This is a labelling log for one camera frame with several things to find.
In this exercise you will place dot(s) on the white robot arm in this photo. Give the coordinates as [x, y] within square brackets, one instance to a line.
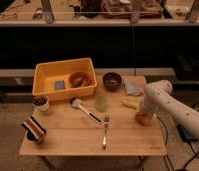
[157, 95]

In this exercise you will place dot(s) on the green plastic cup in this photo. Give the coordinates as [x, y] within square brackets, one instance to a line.
[100, 102]

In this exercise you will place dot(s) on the yellow plastic bin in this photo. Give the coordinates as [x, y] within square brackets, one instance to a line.
[47, 73]

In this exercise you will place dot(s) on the red yellow apple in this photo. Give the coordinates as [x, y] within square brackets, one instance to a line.
[143, 119]

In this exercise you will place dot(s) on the silver fork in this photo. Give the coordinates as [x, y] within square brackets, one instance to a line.
[106, 125]

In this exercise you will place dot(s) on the grey blue cloth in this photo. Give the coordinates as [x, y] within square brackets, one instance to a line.
[132, 89]

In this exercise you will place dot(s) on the wooden folding table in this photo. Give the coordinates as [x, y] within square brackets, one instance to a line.
[70, 132]

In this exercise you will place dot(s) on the yellow banana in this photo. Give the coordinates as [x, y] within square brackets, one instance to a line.
[130, 104]

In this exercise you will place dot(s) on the orange bowl in bin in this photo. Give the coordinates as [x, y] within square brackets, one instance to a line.
[80, 79]

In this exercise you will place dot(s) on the background workbench shelf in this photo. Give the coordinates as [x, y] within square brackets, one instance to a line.
[99, 13]

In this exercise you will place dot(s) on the blue sponge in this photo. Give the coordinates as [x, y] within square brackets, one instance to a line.
[59, 85]

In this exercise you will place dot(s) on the white cup with contents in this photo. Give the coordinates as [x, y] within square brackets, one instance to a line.
[41, 103]

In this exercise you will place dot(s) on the dark brown bowl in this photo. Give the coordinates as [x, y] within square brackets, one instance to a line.
[112, 81]

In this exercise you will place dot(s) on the striped tipped mug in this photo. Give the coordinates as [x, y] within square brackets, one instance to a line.
[35, 132]

